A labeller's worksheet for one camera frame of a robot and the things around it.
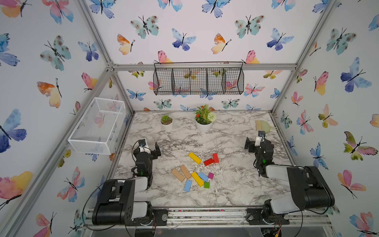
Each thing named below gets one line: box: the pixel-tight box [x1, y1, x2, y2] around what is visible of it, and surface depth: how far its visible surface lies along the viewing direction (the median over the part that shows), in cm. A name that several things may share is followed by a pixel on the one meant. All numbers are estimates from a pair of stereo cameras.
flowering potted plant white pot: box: [194, 104, 217, 133], surface depth 100 cm
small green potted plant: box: [159, 115, 174, 131], surface depth 106 cm
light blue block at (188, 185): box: [183, 179, 193, 193], surface depth 86 cm
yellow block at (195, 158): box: [188, 152, 202, 165], surface depth 97 cm
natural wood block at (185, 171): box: [180, 164, 192, 179], surface depth 90 cm
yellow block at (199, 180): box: [191, 171, 205, 188], surface depth 88 cm
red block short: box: [212, 153, 220, 163], surface depth 97 cm
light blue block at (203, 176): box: [198, 171, 209, 182], surface depth 88 cm
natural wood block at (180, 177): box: [171, 168, 186, 183], surface depth 90 cm
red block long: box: [203, 158, 214, 167], surface depth 96 cm
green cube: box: [203, 181, 210, 189], surface depth 86 cm
